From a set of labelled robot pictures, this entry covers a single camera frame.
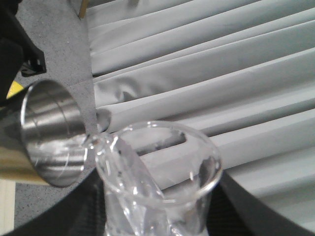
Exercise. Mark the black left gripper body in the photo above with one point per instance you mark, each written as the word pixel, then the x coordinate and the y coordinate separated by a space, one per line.
pixel 18 53

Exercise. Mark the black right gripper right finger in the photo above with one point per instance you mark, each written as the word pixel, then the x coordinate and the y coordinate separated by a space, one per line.
pixel 235 212

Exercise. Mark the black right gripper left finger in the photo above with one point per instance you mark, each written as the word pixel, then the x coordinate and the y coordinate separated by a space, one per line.
pixel 80 213

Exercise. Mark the clear glass beaker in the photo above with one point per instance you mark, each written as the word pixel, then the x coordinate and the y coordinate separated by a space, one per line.
pixel 158 177

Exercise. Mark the steel double jigger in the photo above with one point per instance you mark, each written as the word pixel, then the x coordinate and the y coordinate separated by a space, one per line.
pixel 53 131

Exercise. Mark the yellow lemon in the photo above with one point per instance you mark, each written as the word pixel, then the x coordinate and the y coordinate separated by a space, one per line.
pixel 14 89

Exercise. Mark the wooden cutting board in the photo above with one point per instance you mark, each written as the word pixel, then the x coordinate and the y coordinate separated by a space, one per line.
pixel 15 165

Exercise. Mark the grey curtain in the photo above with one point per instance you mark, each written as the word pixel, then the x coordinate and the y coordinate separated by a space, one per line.
pixel 241 71

